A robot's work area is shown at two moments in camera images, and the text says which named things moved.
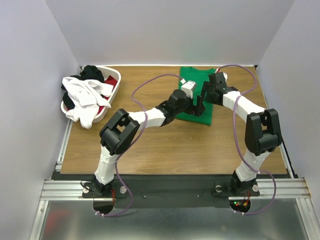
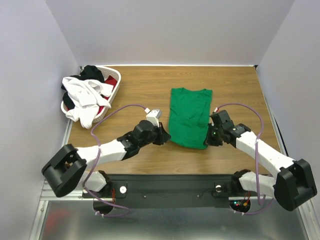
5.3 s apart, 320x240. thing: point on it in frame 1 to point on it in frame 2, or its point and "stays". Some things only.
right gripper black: (206, 89) to (213, 135)
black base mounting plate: (169, 191) stays
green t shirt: (199, 76) to (189, 116)
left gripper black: (195, 110) to (162, 136)
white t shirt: (87, 96) stays
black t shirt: (88, 72) stays
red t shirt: (100, 109) stays
